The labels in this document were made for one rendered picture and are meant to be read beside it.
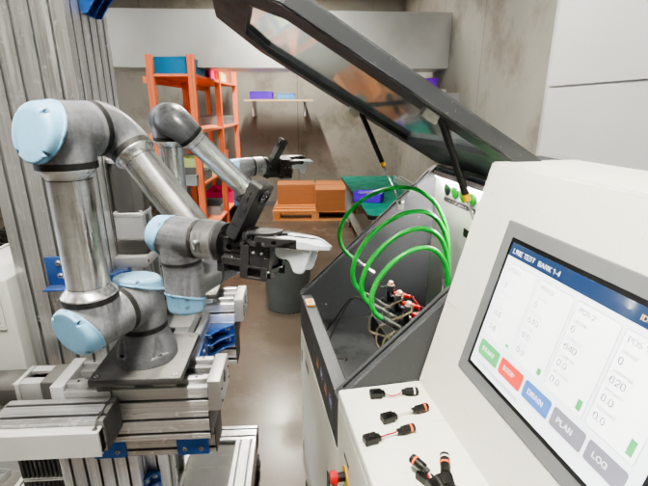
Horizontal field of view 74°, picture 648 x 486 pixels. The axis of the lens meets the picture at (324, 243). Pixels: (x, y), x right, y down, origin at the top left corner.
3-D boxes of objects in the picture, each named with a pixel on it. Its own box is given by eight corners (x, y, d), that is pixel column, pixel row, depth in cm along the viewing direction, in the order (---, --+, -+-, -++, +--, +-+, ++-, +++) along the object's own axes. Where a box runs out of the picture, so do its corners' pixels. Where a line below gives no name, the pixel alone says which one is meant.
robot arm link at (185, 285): (225, 298, 92) (221, 250, 89) (190, 321, 82) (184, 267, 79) (194, 292, 95) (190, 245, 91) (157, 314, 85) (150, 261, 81)
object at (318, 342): (302, 330, 178) (301, 294, 173) (312, 329, 179) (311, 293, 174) (334, 438, 120) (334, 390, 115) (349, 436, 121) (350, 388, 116)
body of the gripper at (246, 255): (289, 273, 79) (233, 264, 83) (291, 227, 77) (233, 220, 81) (268, 283, 72) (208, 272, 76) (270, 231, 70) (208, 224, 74)
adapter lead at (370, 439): (365, 447, 92) (366, 440, 91) (362, 441, 94) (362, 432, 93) (416, 434, 95) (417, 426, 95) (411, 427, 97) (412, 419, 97)
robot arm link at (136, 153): (107, 123, 105) (231, 281, 104) (67, 125, 95) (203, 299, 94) (129, 90, 99) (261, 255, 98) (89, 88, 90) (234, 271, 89)
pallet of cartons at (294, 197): (352, 206, 751) (352, 179, 737) (359, 220, 663) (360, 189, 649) (275, 207, 743) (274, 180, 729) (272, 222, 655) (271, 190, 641)
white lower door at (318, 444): (302, 460, 200) (300, 329, 180) (307, 460, 201) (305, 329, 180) (331, 614, 139) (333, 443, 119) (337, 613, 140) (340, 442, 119)
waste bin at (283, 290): (314, 294, 401) (313, 236, 384) (311, 316, 359) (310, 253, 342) (267, 294, 403) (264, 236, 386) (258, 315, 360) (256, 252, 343)
